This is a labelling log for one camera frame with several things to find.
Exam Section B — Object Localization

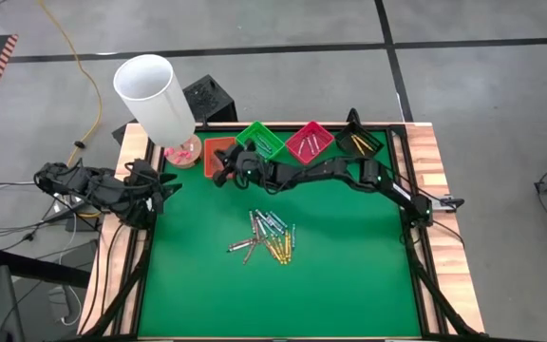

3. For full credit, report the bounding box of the wooden table side board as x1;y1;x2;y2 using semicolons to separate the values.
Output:
404;122;486;333
77;123;160;336

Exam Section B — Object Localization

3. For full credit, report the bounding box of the white cylindrical lamp shade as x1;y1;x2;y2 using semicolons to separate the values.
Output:
112;53;197;149

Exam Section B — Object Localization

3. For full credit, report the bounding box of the grey box device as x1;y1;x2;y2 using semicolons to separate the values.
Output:
430;194;465;213

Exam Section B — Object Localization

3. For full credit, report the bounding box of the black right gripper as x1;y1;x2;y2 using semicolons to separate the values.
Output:
213;144;260;190

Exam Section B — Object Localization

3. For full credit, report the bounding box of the black perforated box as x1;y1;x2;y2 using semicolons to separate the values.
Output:
180;73;238;126

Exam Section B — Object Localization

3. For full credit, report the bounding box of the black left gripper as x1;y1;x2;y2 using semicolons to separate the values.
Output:
125;159;183;215

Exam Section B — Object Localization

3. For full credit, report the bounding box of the red plastic basket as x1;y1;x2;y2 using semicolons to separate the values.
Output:
284;120;336;166

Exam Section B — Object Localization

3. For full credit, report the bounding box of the round wooden pink dish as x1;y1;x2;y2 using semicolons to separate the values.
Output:
163;134;203;171

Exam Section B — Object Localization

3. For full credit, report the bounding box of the black plastic basket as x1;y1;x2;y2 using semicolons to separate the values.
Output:
333;121;385;166

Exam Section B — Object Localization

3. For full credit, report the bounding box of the orange plastic basket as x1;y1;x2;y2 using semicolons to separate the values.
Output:
202;136;237;181

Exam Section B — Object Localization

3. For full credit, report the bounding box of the black aluminium table frame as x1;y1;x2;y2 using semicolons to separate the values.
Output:
76;122;488;342

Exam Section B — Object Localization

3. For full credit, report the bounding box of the yellow cable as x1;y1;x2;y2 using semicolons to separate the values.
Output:
37;0;104;167

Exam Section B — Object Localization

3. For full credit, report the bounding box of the black floor beam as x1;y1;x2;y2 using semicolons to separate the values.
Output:
0;246;92;290

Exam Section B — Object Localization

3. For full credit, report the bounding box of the green plastic basket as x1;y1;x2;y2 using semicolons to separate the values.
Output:
235;120;286;167

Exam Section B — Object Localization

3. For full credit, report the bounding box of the white power adapter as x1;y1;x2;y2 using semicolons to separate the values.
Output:
47;285;83;328

